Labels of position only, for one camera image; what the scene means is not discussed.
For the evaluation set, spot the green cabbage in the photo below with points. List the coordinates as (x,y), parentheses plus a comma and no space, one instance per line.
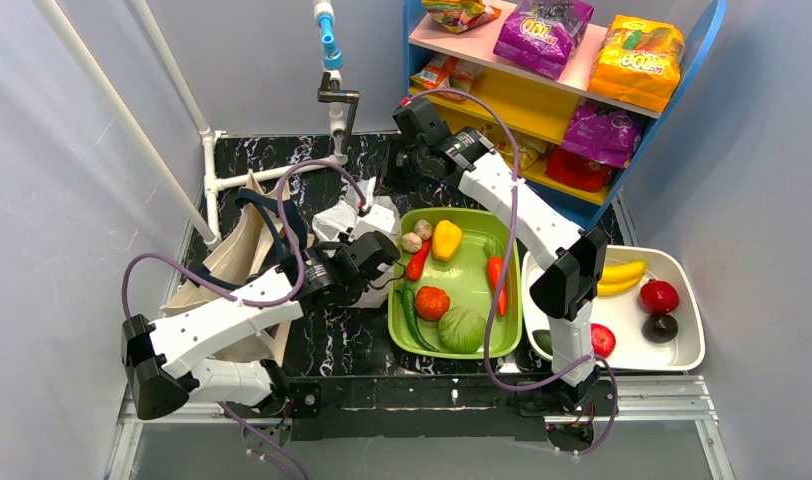
(461,330)

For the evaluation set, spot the yellow clear snack packet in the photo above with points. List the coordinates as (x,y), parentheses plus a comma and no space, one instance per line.
(529,148)

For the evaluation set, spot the orange pumpkin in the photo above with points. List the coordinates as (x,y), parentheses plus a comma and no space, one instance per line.
(431,303)

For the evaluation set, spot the green chili pepper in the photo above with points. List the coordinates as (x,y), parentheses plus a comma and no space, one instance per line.
(408,294)

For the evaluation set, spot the red snack packet right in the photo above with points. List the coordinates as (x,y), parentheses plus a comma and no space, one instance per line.
(577,172)

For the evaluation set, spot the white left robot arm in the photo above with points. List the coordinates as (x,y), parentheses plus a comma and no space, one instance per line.
(172,361)

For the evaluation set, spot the colourful blue shelf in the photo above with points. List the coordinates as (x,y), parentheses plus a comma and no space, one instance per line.
(541,107)

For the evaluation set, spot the dark mangosteen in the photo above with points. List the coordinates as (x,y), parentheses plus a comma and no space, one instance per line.
(660,328)

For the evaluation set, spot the purple snack bag top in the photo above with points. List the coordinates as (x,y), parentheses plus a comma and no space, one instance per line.
(543,35)

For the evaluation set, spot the red apple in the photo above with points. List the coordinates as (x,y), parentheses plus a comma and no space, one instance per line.
(603,340)

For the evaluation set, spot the purple snack bag lower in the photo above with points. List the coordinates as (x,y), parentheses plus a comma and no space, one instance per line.
(604,133)

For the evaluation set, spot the yellow snack bag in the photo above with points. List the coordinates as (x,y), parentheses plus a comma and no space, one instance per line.
(638,62)

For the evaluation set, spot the red pomegranate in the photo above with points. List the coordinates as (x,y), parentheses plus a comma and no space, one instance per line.
(659,297)

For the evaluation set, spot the orange carrot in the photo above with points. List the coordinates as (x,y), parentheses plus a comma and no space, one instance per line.
(493,270)

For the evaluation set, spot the white pvc pipe frame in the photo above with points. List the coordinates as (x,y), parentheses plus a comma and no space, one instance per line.
(121,50)

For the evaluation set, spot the green avocado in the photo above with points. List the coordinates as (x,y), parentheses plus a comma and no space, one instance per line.
(543,341)

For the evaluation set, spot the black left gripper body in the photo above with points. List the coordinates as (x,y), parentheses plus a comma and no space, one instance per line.
(377,249)

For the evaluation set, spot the yellow banana bunch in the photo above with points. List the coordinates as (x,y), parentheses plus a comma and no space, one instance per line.
(618,279)

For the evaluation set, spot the small red chili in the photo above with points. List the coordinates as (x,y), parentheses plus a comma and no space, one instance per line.
(415,266)

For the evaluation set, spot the garlic bulb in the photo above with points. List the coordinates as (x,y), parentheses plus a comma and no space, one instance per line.
(411,242)
(423,229)

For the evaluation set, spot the white plastic grocery bag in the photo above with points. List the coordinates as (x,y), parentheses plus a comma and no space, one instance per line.
(345,220)

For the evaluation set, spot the orange green snack bag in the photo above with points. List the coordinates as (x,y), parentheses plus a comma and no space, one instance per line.
(458,16)

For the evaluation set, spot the floral canvas tote bag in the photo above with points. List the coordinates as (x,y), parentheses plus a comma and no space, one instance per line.
(252,245)

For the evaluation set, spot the yellow bell pepper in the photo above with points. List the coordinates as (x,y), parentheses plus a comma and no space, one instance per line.
(446,240)

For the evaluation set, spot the orange noodle packet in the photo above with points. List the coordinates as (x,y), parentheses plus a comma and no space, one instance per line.
(445,71)

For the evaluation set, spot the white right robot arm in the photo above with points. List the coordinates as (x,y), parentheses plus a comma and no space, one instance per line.
(572,259)

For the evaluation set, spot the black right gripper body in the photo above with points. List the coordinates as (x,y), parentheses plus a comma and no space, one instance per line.
(398,169)

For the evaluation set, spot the white plastic tray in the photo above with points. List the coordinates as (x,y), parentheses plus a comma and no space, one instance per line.
(638,348)

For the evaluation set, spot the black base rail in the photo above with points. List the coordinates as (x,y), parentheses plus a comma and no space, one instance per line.
(425,406)

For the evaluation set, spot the green plastic tray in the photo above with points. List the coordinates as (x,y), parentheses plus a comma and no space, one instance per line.
(465,281)

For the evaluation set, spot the purple snack bag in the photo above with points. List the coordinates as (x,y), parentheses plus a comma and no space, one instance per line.
(543,35)
(604,133)

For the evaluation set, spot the black clamp on pipe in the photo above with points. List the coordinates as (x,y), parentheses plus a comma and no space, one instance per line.
(343,105)

